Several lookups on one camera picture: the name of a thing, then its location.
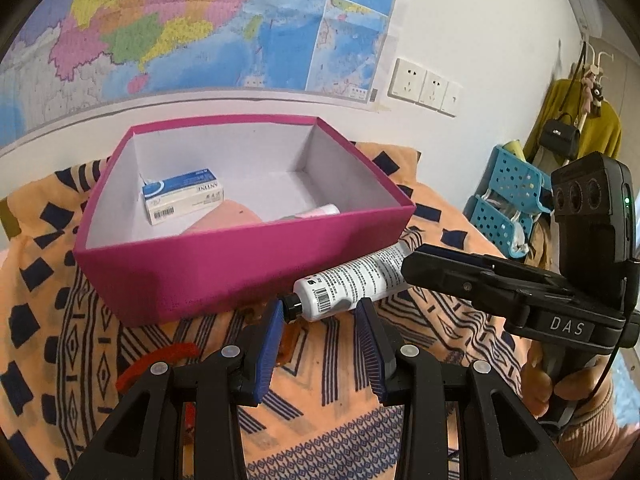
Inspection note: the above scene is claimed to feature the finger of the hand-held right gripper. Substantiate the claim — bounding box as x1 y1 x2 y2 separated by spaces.
440 246 576 293
401 244 538 333

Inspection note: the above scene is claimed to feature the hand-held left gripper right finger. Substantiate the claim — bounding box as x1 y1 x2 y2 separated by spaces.
354 298 568 480

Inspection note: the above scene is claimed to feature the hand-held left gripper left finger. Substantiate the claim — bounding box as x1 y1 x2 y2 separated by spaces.
65 300 285 480

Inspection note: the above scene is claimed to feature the white tube with black cap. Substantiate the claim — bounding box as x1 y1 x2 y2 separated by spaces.
280 240 418 323

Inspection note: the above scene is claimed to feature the magenta cardboard box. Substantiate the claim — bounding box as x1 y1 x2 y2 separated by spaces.
74 115 417 328

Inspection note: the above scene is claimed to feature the small pink and white tube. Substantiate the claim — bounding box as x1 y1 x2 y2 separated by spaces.
272 203 341 222

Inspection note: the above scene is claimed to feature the pink tube with white cap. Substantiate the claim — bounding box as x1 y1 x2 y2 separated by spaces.
180 199 263 235

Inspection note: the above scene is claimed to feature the blue and white carton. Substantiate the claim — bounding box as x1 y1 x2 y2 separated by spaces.
141 168 226 226

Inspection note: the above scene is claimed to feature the person's right forearm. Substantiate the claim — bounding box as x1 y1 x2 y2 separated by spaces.
552 375 640 480

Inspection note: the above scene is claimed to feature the person's right hand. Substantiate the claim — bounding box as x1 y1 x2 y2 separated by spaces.
520 342 616 421

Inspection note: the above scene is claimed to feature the black handbag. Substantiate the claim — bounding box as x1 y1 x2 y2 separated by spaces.
537 42 587 162

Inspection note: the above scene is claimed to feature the yellow garment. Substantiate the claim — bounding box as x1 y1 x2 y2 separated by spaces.
525 77 623 161

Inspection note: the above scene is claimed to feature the red curved plastic object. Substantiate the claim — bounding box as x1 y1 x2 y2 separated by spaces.
116 342 201 406

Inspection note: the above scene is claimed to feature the orange patterned blanket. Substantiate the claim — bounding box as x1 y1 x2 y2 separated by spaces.
0 142 566 480

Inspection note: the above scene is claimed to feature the white coat rack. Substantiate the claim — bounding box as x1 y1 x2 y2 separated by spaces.
579 40 615 128

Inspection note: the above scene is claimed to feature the olive brown fabric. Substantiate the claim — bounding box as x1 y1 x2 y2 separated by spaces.
0 195 23 251

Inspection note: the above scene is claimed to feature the black cable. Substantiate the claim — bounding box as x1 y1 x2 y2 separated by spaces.
585 255 640 401

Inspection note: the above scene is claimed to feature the white wall socket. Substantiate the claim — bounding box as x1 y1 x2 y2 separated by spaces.
387 57 428 103
441 81 463 117
419 71 448 111

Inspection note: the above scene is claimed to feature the colourful wall map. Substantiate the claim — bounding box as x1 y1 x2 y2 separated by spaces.
0 0 406 161

